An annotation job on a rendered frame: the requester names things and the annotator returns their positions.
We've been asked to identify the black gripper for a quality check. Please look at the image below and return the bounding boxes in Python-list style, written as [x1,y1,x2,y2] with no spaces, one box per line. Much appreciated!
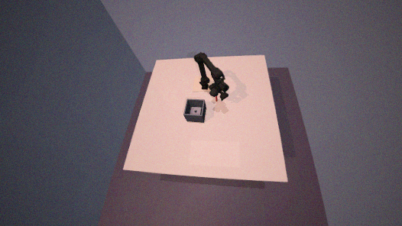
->
[209,83,229,101]

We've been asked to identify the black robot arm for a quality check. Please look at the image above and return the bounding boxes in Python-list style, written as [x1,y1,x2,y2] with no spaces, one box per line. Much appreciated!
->
[194,53,229,97]

